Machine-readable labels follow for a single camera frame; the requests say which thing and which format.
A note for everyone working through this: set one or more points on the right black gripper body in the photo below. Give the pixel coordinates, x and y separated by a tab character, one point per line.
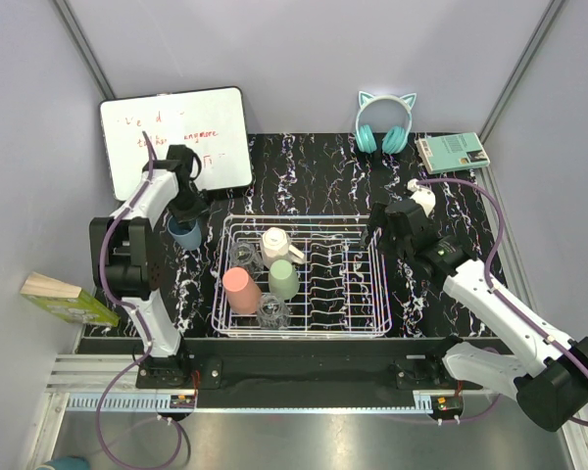
387	239

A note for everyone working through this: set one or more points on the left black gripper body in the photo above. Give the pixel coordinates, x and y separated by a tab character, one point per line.
188	205

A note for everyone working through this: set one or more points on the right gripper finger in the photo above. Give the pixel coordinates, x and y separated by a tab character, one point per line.
377	218
367	236

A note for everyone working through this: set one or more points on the blue plastic cup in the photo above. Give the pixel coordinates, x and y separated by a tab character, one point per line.
187	236

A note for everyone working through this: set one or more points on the green plastic cup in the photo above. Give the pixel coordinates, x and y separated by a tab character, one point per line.
283	280

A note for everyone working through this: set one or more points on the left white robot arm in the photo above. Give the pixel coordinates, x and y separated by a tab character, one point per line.
127	258

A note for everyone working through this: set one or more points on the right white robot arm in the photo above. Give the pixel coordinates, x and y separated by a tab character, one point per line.
547	371

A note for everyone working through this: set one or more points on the clear glass at rack back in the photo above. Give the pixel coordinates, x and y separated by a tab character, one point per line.
244	254

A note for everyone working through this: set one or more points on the clear glass near rack front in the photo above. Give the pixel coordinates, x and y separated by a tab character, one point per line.
272	312

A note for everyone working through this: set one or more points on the teal cat-ear headphones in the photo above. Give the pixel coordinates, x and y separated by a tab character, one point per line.
386	113

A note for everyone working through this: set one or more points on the teal paperback book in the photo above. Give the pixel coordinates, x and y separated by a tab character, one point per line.
452	152

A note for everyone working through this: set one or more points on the white dry-erase board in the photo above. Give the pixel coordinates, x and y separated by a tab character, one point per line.
211	122

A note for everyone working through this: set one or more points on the white faceted mug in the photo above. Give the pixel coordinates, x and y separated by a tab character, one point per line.
275	244

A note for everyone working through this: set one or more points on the pink plastic cup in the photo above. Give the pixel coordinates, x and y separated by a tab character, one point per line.
242	293

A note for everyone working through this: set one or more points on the green box with wood top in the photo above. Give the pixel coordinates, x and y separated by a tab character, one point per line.
67	301

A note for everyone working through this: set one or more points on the blue round object at bottom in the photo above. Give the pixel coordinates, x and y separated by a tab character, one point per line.
65	463

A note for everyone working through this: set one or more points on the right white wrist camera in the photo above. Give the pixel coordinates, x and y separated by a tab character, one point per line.
422	196

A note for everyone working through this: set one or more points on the white wire dish rack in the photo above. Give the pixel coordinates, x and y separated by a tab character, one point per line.
343	285

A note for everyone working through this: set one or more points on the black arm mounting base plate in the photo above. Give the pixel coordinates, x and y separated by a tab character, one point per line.
298	374

